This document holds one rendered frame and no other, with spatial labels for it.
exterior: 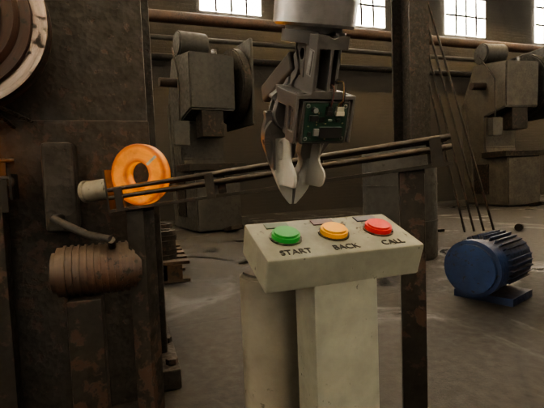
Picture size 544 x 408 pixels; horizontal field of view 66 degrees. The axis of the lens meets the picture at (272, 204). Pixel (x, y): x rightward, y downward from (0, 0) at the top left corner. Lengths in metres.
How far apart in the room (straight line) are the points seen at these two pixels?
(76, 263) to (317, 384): 0.68
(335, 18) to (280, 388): 0.57
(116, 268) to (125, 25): 0.76
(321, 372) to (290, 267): 0.16
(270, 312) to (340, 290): 0.16
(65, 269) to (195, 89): 4.51
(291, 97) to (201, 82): 5.05
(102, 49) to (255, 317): 1.00
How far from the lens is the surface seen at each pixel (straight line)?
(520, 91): 8.52
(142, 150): 1.08
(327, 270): 0.57
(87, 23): 1.47
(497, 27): 11.44
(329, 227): 0.60
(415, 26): 5.10
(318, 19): 0.46
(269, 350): 0.74
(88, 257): 1.11
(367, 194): 3.39
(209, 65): 5.58
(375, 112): 8.91
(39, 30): 1.31
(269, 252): 0.54
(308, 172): 0.54
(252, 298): 0.72
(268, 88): 0.57
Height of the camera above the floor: 0.69
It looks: 4 degrees down
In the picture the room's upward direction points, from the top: 2 degrees counter-clockwise
